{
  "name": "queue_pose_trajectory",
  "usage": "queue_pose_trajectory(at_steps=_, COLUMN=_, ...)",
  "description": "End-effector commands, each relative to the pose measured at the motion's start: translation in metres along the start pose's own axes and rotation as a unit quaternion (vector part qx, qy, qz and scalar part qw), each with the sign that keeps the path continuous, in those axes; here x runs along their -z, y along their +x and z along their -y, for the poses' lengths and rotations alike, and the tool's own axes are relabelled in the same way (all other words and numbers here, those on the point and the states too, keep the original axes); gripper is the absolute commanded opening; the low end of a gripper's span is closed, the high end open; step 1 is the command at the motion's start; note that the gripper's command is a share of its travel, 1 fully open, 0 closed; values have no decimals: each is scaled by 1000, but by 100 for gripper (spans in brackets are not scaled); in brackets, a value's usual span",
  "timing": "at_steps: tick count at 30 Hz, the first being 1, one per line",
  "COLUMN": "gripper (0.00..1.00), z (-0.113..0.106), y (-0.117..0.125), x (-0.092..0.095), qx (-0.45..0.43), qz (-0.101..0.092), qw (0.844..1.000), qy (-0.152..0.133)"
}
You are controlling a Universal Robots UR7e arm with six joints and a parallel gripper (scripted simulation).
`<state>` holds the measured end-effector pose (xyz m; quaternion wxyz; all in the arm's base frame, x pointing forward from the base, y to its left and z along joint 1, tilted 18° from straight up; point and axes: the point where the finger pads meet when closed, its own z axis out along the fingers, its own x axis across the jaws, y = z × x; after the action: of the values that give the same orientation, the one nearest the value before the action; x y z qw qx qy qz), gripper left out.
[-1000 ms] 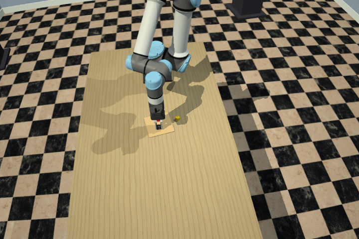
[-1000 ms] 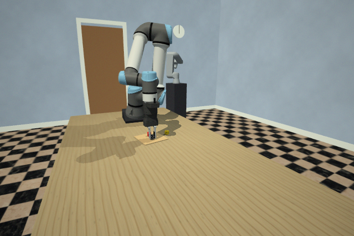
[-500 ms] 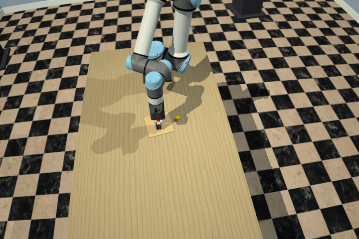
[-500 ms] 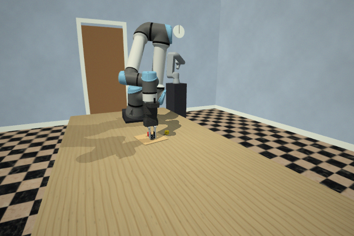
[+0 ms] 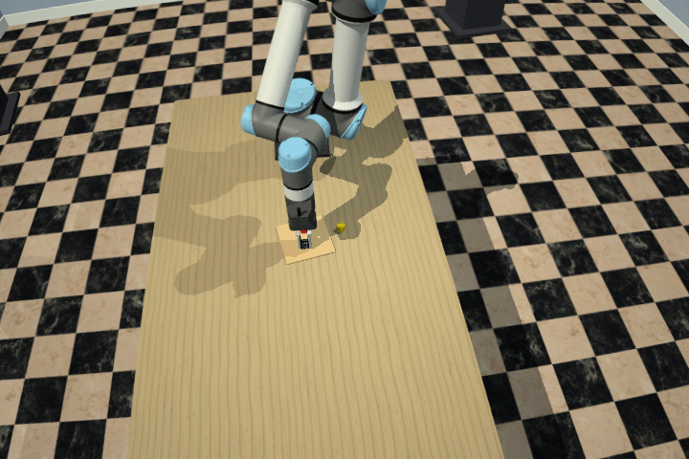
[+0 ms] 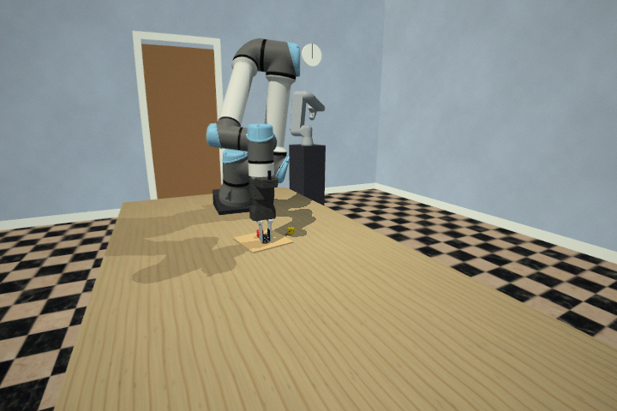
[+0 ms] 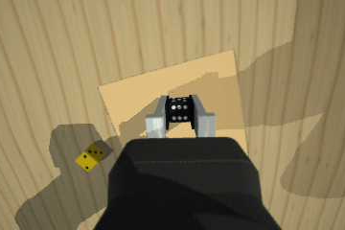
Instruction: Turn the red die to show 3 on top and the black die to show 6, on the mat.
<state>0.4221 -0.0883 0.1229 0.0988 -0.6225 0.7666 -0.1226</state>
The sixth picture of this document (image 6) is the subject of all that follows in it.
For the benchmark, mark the tan flat mat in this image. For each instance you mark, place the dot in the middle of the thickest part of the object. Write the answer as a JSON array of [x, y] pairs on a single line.
[[252, 243]]

